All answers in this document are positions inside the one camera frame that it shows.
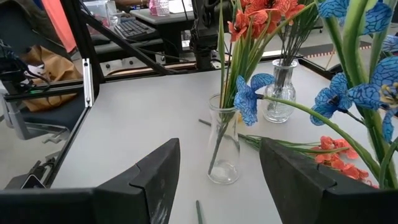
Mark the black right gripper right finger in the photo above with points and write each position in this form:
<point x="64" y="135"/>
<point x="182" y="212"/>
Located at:
<point x="289" y="180"/>

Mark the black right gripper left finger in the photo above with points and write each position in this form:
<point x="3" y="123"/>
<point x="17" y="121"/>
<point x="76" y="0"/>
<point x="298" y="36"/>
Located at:
<point x="161" y="174"/>

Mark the blue artificial flower stem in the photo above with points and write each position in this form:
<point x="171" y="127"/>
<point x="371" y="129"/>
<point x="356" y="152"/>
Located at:
<point x="384" y="74"/>
<point x="331" y="99"/>
<point x="245" y="102"/>
<point x="376" y="15"/>

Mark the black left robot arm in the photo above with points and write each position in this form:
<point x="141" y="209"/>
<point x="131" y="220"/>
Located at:
<point x="205" y="31"/>

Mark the tall clear glass vase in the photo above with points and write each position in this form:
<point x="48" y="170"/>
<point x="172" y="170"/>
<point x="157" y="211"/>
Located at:
<point x="224" y="168"/>

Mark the short clear patterned glass vase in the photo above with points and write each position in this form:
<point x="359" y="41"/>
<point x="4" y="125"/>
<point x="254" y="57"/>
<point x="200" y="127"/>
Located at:
<point x="280" y="96"/>

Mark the black office chair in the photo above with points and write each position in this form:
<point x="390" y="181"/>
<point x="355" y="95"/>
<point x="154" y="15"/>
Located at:
<point x="49" y="115"/>

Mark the black smartphone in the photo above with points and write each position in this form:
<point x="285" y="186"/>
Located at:
<point x="32" y="183"/>

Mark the black mat with striped edge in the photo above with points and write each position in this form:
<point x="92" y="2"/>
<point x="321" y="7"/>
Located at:
<point x="335" y="47"/>

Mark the brown leather bag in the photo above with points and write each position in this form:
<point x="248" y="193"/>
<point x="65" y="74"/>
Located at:
<point x="59" y="68"/>

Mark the backlit black keyboard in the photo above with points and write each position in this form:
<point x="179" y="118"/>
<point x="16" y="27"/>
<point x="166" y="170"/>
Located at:
<point x="133" y="28"/>

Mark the grey side desk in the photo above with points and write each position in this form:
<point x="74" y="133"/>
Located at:
<point x="174" y="17"/>

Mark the pink glass tumbler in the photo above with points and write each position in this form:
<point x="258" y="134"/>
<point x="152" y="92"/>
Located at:
<point x="158" y="7"/>

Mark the clear plastic container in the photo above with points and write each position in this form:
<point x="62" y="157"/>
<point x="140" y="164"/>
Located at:
<point x="99" y="12"/>

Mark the silver aluminium bracket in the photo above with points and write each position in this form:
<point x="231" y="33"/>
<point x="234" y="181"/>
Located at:
<point x="87" y="84"/>

